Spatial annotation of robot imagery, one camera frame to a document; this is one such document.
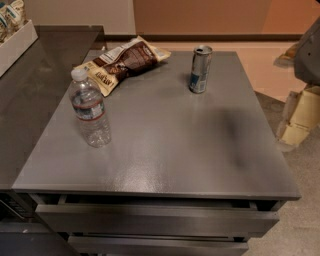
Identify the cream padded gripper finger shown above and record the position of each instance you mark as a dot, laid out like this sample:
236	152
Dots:
300	116

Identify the clear plastic water bottle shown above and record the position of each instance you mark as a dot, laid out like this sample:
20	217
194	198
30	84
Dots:
88	104

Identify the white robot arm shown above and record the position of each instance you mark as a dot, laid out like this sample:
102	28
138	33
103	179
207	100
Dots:
304	56

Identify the silver blue drink can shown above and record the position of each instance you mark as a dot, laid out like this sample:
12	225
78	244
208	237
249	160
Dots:
201	61

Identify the grey drawer cabinet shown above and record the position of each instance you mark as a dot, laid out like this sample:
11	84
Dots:
167	142

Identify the brown white snack bag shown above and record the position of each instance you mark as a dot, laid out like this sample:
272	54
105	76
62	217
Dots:
127	60

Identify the upper grey drawer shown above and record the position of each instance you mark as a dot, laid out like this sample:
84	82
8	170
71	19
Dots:
157	216

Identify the grey drawer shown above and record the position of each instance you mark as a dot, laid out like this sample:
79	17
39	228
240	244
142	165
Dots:
155	247
157	216

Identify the lower grey drawer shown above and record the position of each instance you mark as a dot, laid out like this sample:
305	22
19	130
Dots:
155	247

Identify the dark grey side counter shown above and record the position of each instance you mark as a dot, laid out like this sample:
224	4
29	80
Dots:
32	88

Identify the white tray box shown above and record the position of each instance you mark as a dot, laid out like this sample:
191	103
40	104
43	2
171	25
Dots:
12	49

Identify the snack packets in tray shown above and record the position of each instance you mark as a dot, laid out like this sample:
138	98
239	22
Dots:
12	18

